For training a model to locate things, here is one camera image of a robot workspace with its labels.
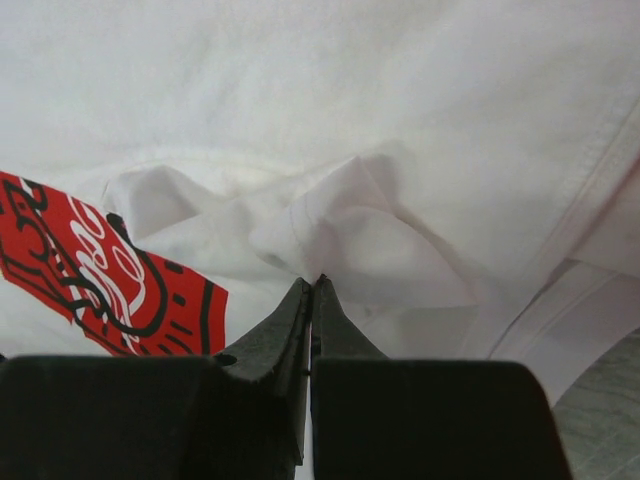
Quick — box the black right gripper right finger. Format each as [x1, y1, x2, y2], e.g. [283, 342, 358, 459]
[310, 277, 571, 480]

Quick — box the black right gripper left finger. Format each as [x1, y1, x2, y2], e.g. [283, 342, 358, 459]
[1, 280, 311, 479]

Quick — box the white Coca-Cola t-shirt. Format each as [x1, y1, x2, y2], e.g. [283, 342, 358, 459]
[1, 1, 639, 401]

